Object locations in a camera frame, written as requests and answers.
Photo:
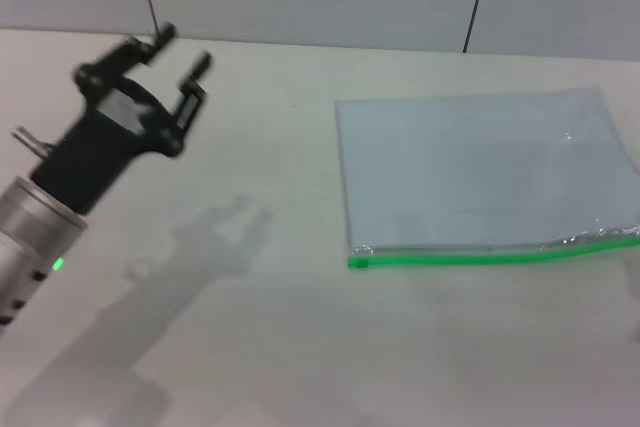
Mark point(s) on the clear document bag green zipper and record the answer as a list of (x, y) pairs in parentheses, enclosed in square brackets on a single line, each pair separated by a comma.
[(475, 172)]

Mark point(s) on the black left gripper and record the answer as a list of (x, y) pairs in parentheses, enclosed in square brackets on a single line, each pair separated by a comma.
[(100, 147)]

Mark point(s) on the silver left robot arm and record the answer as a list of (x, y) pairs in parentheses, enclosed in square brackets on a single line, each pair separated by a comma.
[(30, 227)]

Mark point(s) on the green zipper slider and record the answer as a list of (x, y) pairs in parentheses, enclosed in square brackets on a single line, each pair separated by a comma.
[(359, 263)]

